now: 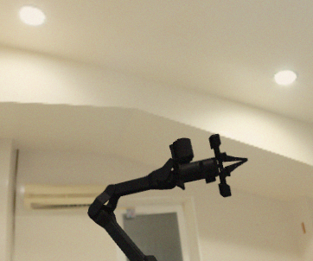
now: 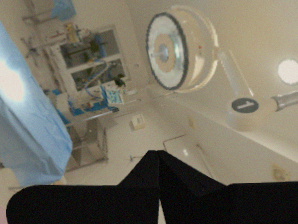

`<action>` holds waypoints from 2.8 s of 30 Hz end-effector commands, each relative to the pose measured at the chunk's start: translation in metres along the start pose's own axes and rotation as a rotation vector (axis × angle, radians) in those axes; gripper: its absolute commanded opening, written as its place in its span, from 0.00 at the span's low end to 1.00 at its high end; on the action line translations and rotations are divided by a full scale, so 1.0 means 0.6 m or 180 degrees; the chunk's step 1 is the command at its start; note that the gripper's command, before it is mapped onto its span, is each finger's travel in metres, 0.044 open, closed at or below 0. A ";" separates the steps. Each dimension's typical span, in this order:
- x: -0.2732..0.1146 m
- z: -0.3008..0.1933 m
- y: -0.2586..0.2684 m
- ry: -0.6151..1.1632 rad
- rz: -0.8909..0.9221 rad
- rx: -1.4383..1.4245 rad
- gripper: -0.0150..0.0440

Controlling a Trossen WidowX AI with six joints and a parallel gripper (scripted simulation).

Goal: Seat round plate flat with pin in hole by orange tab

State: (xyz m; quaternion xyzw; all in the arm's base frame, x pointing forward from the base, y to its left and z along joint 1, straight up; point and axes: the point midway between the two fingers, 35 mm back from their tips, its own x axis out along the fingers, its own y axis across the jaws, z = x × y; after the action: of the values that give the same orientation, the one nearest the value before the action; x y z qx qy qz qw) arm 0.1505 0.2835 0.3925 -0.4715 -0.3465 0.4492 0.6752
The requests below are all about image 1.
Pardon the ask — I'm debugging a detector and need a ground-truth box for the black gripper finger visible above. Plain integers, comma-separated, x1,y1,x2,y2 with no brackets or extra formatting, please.
225,160,248,176
221,151,248,162

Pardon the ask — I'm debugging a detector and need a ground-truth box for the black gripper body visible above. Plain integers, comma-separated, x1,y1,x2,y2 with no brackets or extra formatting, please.
195,134,231,197

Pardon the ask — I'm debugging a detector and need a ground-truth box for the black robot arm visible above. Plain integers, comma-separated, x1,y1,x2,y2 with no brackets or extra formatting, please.
87,138,199,261

